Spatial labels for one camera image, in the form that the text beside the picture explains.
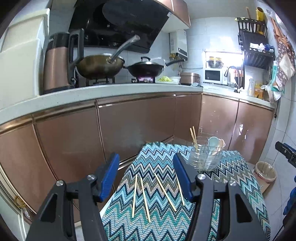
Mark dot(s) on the steel faucet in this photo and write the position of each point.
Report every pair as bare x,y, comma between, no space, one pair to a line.
238,78

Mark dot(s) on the copper upper cabinet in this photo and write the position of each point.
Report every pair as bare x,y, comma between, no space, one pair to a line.
180,11

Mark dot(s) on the white spoon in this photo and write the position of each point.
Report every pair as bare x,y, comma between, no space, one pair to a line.
211,162

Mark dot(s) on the trash bin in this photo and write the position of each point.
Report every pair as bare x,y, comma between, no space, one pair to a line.
264,176

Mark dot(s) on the wooden chopstick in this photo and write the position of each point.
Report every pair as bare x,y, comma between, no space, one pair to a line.
134,197
145,200
193,139
165,192
194,135
181,195

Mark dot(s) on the zigzag patterned mat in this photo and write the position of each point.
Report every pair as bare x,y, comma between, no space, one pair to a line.
157,162

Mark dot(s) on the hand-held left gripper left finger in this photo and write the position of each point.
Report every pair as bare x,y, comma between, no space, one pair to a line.
109,178

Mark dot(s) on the bronze wok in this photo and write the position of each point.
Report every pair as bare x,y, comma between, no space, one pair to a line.
97,67

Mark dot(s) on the white cabinet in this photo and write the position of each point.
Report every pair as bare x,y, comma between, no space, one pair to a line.
18,58

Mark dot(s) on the black wall rack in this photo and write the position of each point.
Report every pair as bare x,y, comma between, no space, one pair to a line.
254,60

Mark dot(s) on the black wok with lid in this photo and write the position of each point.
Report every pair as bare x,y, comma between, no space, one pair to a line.
145,69

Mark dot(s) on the plate of green vegetables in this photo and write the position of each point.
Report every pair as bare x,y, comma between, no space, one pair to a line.
165,79

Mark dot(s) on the teal hanging bag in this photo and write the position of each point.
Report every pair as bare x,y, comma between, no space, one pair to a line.
275,78

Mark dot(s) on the copper electric kettle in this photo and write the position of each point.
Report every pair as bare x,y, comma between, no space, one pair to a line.
55,67

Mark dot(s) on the wooden stick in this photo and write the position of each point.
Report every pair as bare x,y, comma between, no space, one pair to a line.
248,12

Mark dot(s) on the copper rice cooker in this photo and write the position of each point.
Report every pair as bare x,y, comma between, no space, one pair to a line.
189,77

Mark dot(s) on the clear bottle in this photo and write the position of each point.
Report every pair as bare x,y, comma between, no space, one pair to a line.
251,88

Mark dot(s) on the yellow bottle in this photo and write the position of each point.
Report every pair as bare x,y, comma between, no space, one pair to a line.
258,90

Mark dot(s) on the yellow roll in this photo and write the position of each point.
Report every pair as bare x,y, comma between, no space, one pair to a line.
260,15

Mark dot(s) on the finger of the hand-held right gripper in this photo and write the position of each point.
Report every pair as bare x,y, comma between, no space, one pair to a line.
289,154

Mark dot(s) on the copper lower cabinets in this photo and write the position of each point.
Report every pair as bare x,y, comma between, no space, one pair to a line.
69,150

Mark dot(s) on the pink spoon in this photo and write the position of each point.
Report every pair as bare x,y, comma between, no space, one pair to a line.
221,144

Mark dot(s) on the steel pot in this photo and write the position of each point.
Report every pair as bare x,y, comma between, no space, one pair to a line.
215,63

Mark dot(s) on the white water heater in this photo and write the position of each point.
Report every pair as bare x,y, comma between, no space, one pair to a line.
179,41

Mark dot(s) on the gas stove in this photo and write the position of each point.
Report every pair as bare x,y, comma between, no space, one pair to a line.
99,81

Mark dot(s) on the white bowl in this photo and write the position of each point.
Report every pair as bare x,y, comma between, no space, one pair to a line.
177,80

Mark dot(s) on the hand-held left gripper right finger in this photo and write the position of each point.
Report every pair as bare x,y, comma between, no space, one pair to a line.
183,178

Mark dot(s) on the bundle of cloths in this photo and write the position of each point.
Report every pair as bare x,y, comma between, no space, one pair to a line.
261,47

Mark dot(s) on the black range hood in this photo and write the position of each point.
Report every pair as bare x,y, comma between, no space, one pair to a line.
129,23

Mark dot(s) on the floral apron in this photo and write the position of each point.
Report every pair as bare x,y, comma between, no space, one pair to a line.
285,60

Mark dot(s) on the light blue spoon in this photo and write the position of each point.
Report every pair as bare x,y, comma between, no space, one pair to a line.
213,141

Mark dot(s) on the white microwave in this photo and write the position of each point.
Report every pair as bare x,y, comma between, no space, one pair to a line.
211,75

